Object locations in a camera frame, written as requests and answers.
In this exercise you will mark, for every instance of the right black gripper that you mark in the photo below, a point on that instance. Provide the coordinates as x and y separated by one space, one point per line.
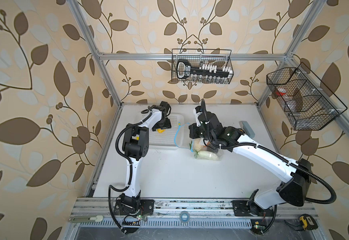
193 127

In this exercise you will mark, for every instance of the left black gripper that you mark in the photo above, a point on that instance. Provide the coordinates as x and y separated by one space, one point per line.
167 125

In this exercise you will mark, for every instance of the white plastic basket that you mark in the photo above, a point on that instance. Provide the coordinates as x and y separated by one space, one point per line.
170 139

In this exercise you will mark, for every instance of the white garlic toy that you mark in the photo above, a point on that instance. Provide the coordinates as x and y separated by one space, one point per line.
198 144

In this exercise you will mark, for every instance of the clear zip top bag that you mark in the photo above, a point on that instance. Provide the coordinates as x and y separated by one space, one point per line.
208 146

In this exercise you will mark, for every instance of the white radish toy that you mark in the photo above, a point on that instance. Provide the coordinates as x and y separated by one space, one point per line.
206 155

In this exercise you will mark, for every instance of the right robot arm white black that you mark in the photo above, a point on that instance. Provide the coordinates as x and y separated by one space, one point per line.
295 176

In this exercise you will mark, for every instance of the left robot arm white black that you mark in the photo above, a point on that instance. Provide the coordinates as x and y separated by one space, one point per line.
132 143

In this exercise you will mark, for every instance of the grey blue box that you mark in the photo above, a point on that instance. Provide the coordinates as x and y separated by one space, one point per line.
245 126

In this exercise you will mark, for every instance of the black tool with white pieces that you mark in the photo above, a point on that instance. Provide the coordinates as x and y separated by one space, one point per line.
184 70

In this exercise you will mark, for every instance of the red capped clear container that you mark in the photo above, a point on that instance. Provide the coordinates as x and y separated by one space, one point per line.
279 92

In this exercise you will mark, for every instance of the blue tape roll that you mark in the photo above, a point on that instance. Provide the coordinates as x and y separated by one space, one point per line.
184 217

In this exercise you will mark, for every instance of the black wire basket back wall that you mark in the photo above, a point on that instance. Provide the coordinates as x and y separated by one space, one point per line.
219 57

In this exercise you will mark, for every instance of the black wire basket wall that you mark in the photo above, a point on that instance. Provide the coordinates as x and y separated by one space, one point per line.
219 57
310 104

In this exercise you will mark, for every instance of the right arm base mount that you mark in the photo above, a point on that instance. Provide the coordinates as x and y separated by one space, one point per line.
244 208

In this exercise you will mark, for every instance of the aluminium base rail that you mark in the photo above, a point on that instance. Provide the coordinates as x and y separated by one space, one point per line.
204 214

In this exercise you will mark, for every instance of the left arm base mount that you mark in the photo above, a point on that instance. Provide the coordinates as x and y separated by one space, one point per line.
146 207

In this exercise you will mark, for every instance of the black wire basket right wall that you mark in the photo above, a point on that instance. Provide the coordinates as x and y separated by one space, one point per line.
310 104

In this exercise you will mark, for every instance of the white handled tool on rail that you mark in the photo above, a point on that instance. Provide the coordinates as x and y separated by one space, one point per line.
86 219

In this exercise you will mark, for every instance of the yellow tape measure on rail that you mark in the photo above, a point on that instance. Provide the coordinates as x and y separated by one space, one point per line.
307 222

